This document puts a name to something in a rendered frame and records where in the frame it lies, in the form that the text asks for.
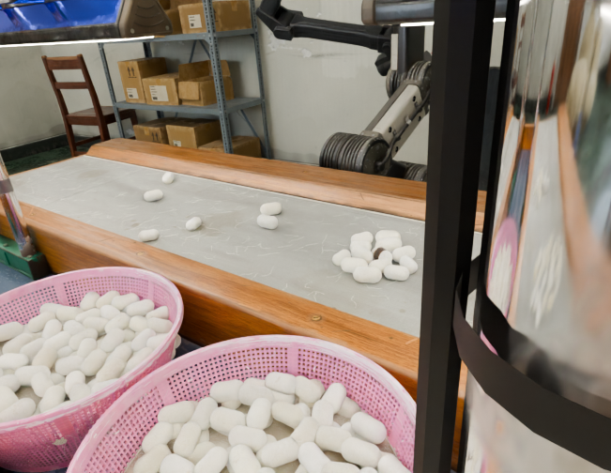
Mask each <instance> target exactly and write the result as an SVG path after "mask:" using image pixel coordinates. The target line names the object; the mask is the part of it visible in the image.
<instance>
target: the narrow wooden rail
mask: <svg viewBox="0 0 611 473"><path fill-rule="evenodd" d="M18 202H19V205H20V208H21V210H22V213H23V217H24V219H25V222H26V225H27V228H28V230H29V233H30V236H31V238H32V240H33V243H34V246H35V249H36V251H38V252H42V253H44V254H45V257H46V260H47V263H48V266H49V268H50V271H51V273H52V274H53V275H59V274H63V273H67V272H71V271H76V270H82V269H89V268H97V267H134V268H140V269H144V270H148V271H152V272H155V273H157V274H160V275H161V276H163V277H165V278H166V279H168V280H169V281H170V282H172V283H173V284H174V285H175V287H176V288H177V289H178V291H179V293H180V295H181V297H182V301H183V306H184V314H183V320H182V323H181V326H180V329H179V331H178V333H177V334H178V335H179V336H180V337H181V338H183V339H185V340H187V341H189V342H191V343H195V344H197V345H199V346H201V347H206V346H209V345H212V344H214V343H220V342H224V341H228V340H233V339H237V338H243V337H250V336H258V335H294V336H303V337H310V338H315V339H319V340H323V341H327V342H330V343H336V344H338V345H341V346H343V347H346V348H348V349H351V350H353V351H355V352H357V353H359V354H361V355H363V356H364V357H366V358H367V359H370V360H371V361H373V362H374V363H376V364H377V365H379V366H380V367H382V368H383V369H384V370H385V371H387V372H388V373H389V374H390V375H391V376H393V377H394V378H395V379H396V380H397V381H398V382H399V383H400V384H401V385H402V386H403V388H404V389H405V390H406V391H407V392H408V394H409V395H410V396H411V398H412V399H413V401H414V402H415V403H416V404H417V386H418V368H419V348H420V338H419V337H416V336H413V335H410V334H408V333H405V332H402V331H400V330H397V329H394V328H389V327H386V326H383V325H380V324H377V323H376V322H373V321H370V320H367V319H364V318H361V317H358V316H355V315H353V314H350V313H346V312H343V311H340V310H337V309H334V308H331V307H329V306H326V305H323V304H320V303H317V302H314V301H312V300H309V299H307V298H302V297H299V296H296V295H293V294H290V293H287V292H284V291H282V290H280V289H277V288H274V287H271V286H268V285H265V284H262V283H260V282H255V281H252V280H249V279H247V278H244V277H241V276H238V275H236V274H233V273H230V272H227V271H224V270H221V269H218V268H215V267H212V266H209V265H206V264H203V263H200V262H197V261H194V260H191V259H189V258H186V257H183V256H181V255H178V254H175V253H172V252H168V251H165V250H162V249H159V248H156V247H153V246H150V245H148V244H145V243H143V242H140V241H137V240H134V239H131V238H128V237H125V236H121V235H119V234H116V233H113V232H110V231H107V230H104V229H101V228H98V227H96V226H93V225H90V224H87V223H85V222H82V221H77V220H74V219H72V218H69V217H66V216H63V215H60V214H57V213H54V212H52V211H50V210H47V209H44V208H41V207H38V206H33V205H30V204H27V203H25V202H22V201H20V200H18ZM0 235H2V236H5V237H8V238H10V239H13V240H15V237H14V235H13V233H12V230H11V228H10V225H9V222H8V218H7V216H6V213H5V210H4V209H3V206H2V203H1V201H0ZM15 241H16V240H15ZM466 377H467V367H466V365H465V364H464V363H463V361H462V363H461V372H460V382H459V391H458V401H457V410H456V419H455V428H454V438H453V447H452V457H451V470H453V471H455V472H457V464H458V455H459V447H460V438H461V429H462V420H463V412H464V402H465V394H466Z"/></svg>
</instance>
